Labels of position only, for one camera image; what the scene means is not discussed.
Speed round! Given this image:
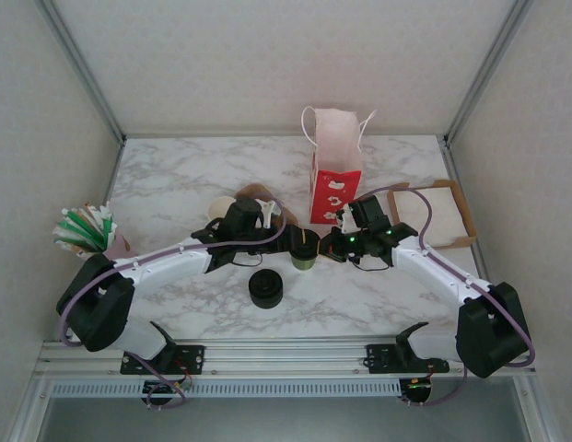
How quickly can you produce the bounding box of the red white paper bag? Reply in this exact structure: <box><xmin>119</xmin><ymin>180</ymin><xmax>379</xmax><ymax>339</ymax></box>
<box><xmin>299</xmin><ymin>105</ymin><xmax>378</xmax><ymax>227</ymax></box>

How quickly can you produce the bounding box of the brown cardboard tray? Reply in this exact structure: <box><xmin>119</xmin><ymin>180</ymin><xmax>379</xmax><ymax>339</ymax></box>
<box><xmin>386</xmin><ymin>179</ymin><xmax>478</xmax><ymax>250</ymax></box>

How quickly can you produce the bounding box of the white paper wrapped straw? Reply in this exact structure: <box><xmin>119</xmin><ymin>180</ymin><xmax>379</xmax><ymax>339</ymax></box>
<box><xmin>89</xmin><ymin>204</ymin><xmax>111</xmax><ymax>231</ymax></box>

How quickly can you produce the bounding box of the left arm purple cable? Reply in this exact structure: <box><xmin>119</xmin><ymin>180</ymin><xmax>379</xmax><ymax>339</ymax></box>
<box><xmin>58</xmin><ymin>195</ymin><xmax>289</xmax><ymax>411</ymax></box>

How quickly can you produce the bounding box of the small controller board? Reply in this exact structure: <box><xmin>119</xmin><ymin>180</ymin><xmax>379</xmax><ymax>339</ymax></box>
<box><xmin>402</xmin><ymin>378</ymin><xmax>433</xmax><ymax>401</ymax></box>
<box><xmin>142</xmin><ymin>379</ymin><xmax>184</xmax><ymax>398</ymax></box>

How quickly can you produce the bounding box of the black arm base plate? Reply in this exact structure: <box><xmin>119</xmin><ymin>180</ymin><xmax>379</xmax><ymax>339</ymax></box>
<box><xmin>120</xmin><ymin>344</ymin><xmax>206</xmax><ymax>375</ymax></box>
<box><xmin>366</xmin><ymin>343</ymin><xmax>451</xmax><ymax>374</ymax></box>

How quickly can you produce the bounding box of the aluminium frame post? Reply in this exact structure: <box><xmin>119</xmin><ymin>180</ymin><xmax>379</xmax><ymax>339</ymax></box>
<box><xmin>444</xmin><ymin>0</ymin><xmax>535</xmax><ymax>146</ymax></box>
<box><xmin>36</xmin><ymin>0</ymin><xmax>128</xmax><ymax>146</ymax></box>

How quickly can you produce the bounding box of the green white wrapped straw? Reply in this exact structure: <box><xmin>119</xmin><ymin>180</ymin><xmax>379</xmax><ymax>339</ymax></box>
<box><xmin>100</xmin><ymin>206</ymin><xmax>119</xmax><ymax>250</ymax></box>
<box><xmin>53</xmin><ymin>222</ymin><xmax>101</xmax><ymax>253</ymax></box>
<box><xmin>60</xmin><ymin>207</ymin><xmax>106</xmax><ymax>252</ymax></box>

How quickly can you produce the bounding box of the stack of black lids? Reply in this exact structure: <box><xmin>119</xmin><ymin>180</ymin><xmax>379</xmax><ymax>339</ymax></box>
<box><xmin>247</xmin><ymin>267</ymin><xmax>285</xmax><ymax>308</ymax></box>

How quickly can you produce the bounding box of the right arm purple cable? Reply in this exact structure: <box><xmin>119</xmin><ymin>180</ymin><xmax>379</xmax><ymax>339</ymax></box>
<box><xmin>356</xmin><ymin>183</ymin><xmax>539</xmax><ymax>409</ymax></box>

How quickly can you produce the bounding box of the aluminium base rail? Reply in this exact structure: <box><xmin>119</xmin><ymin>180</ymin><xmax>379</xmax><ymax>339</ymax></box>
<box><xmin>34</xmin><ymin>339</ymin><xmax>538</xmax><ymax>379</ymax></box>

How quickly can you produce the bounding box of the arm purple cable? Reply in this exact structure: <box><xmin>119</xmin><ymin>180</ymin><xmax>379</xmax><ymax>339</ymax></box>
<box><xmin>356</xmin><ymin>183</ymin><xmax>539</xmax><ymax>409</ymax></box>
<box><xmin>58</xmin><ymin>195</ymin><xmax>289</xmax><ymax>411</ymax></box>

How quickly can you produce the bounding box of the grey slotted cable duct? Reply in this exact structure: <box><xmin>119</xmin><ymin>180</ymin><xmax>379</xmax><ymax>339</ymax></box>
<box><xmin>50</xmin><ymin>379</ymin><xmax>403</xmax><ymax>399</ymax></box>

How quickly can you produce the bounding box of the brown pulp cup carrier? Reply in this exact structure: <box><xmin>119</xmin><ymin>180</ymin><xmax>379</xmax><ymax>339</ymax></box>
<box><xmin>232</xmin><ymin>182</ymin><xmax>300</xmax><ymax>231</ymax></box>

